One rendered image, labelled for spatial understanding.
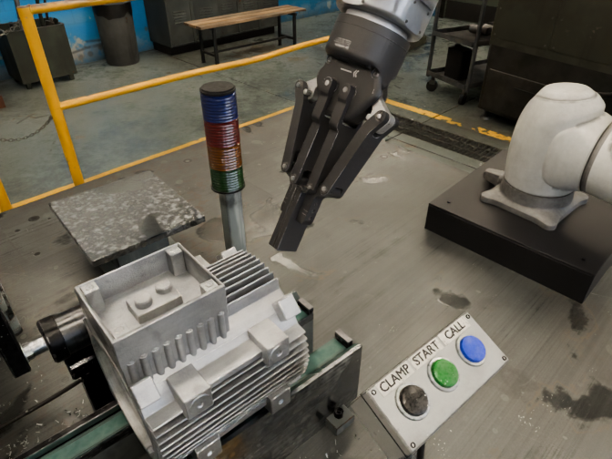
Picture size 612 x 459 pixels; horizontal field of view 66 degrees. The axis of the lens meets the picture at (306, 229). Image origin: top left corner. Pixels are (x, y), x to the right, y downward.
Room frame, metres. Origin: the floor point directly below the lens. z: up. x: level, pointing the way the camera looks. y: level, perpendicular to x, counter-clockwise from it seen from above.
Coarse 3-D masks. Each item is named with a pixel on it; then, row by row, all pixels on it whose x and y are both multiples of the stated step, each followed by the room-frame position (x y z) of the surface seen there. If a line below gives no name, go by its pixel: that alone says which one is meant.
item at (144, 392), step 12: (228, 252) 0.49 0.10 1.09; (288, 300) 0.40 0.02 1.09; (276, 312) 0.40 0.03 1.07; (288, 312) 0.39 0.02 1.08; (300, 312) 0.40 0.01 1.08; (132, 384) 0.29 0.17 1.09; (144, 384) 0.28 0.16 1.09; (288, 384) 0.38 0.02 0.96; (132, 396) 0.28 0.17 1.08; (144, 396) 0.28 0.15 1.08; (156, 396) 0.28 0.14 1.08; (144, 408) 0.27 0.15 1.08
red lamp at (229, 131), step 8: (208, 128) 0.75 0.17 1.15; (216, 128) 0.74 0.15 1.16; (224, 128) 0.74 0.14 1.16; (232, 128) 0.75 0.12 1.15; (208, 136) 0.75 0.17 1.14; (216, 136) 0.74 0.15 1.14; (224, 136) 0.74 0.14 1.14; (232, 136) 0.75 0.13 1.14; (208, 144) 0.75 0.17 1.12; (216, 144) 0.74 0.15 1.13; (224, 144) 0.74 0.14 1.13; (232, 144) 0.75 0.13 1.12
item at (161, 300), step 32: (160, 256) 0.42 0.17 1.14; (192, 256) 0.41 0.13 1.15; (96, 288) 0.36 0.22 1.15; (128, 288) 0.39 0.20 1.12; (160, 288) 0.37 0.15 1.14; (192, 288) 0.39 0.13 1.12; (224, 288) 0.36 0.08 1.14; (96, 320) 0.32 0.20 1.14; (128, 320) 0.35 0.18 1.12; (160, 320) 0.32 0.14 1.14; (192, 320) 0.34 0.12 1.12; (224, 320) 0.36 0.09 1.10; (128, 352) 0.29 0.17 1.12; (160, 352) 0.31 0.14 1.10; (192, 352) 0.33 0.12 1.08; (128, 384) 0.29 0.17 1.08
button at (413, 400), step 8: (400, 392) 0.29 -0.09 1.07; (408, 392) 0.29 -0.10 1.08; (416, 392) 0.29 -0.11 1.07; (424, 392) 0.29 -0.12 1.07; (400, 400) 0.28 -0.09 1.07; (408, 400) 0.28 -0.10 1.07; (416, 400) 0.28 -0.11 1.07; (424, 400) 0.28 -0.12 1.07; (408, 408) 0.27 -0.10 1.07; (416, 408) 0.27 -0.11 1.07; (424, 408) 0.27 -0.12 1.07; (416, 416) 0.27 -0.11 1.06
